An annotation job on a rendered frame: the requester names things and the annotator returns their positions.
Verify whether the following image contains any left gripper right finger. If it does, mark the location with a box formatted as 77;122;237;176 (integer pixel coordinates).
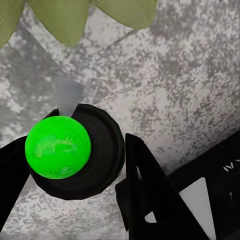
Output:
125;133;210;240

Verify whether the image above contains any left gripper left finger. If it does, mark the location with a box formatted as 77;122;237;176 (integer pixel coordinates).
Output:
0;135;31;232

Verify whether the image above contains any insectifuge atomizer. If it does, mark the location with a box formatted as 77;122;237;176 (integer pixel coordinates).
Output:
24;79;126;201

